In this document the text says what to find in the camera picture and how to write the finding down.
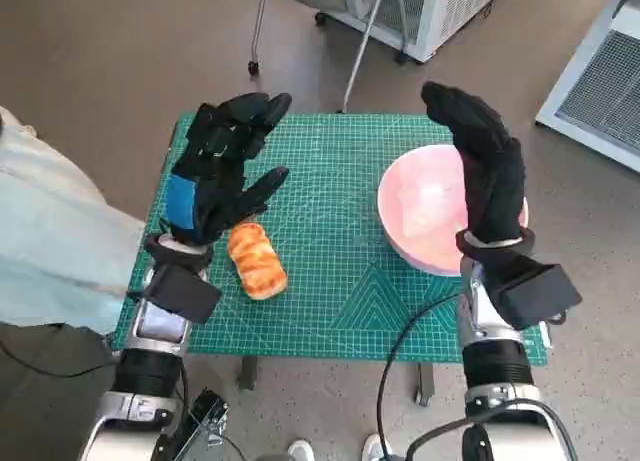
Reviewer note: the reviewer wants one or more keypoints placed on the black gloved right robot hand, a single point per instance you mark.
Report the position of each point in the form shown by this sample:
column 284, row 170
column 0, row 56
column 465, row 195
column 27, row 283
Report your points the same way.
column 492, row 181

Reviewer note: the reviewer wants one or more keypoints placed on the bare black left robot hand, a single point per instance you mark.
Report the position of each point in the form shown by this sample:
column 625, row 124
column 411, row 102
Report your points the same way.
column 220, row 201

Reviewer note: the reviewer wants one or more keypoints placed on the long braided toy bread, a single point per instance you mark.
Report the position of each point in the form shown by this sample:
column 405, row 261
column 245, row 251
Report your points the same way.
column 255, row 261

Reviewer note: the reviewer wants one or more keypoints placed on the pink bowl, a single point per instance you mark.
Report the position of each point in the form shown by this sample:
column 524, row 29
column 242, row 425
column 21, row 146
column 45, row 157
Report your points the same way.
column 415, row 206

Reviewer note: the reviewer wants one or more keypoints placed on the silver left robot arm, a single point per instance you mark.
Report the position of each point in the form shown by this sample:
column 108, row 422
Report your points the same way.
column 150, row 371

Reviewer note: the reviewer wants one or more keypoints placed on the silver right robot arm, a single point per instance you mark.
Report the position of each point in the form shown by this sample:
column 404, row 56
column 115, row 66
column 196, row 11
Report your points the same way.
column 492, row 366

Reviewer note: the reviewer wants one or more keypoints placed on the green cutting mat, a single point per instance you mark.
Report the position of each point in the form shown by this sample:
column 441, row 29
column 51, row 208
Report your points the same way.
column 325, row 181

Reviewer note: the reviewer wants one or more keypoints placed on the white unit with grille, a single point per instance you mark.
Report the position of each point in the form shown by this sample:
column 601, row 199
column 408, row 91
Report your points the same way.
column 600, row 91

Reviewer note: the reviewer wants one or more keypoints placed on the person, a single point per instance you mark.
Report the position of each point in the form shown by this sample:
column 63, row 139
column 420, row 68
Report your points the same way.
column 50, row 221

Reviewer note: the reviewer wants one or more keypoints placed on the dark table leg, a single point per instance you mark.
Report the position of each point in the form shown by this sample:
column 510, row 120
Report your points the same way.
column 425, row 383
column 247, row 373

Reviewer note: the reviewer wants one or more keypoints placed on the white cabinet with mesh panel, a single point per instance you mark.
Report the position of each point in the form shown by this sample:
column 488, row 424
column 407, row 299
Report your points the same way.
column 450, row 11

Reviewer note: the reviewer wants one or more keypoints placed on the white shoe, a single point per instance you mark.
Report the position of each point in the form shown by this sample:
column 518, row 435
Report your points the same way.
column 376, row 448
column 301, row 452

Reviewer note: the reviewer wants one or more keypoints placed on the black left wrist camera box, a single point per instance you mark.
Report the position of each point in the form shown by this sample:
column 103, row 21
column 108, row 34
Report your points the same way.
column 185, row 296

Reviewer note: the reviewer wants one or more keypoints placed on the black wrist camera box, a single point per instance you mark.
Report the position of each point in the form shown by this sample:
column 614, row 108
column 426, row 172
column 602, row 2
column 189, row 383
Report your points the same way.
column 540, row 291
column 185, row 296

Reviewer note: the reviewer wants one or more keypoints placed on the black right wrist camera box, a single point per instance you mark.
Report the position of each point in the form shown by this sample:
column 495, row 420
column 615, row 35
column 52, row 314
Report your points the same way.
column 540, row 291

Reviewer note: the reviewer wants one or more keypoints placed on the black metal frame device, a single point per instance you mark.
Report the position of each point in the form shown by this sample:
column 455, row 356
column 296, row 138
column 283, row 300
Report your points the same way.
column 200, row 413

